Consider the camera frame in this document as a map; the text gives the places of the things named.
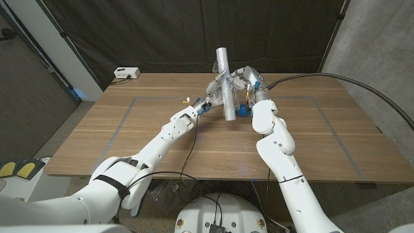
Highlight clear plastic bag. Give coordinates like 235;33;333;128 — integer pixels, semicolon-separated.
150;179;195;216

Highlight plastic wrap roll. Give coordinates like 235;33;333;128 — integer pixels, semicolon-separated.
215;47;237;122

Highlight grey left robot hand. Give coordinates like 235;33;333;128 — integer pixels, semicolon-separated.
193;74;228;115

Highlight black backdrop stand pole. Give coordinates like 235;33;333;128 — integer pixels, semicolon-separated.
318;0;352;74
35;0;105;92

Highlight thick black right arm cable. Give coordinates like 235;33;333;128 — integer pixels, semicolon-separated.
267;72;414;132

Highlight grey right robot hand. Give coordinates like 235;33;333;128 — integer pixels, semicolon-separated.
231;65;271;105

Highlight grey tape outline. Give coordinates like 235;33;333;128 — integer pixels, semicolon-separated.
93;95;366;182

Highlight black backdrop curtain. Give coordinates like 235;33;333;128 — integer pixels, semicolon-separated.
35;0;349;91

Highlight white power box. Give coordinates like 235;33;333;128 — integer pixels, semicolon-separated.
113;67;141;80

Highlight yellow and black pads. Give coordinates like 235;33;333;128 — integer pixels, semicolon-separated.
0;157;46;181

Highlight white robot torso base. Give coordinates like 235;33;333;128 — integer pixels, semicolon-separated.
174;193;268;233

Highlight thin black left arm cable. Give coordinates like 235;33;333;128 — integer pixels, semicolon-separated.
127;115;208;205

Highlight black wall hook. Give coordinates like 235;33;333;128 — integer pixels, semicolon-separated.
0;28;17;41

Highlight white table leg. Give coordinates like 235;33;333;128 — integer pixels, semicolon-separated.
131;181;149;217

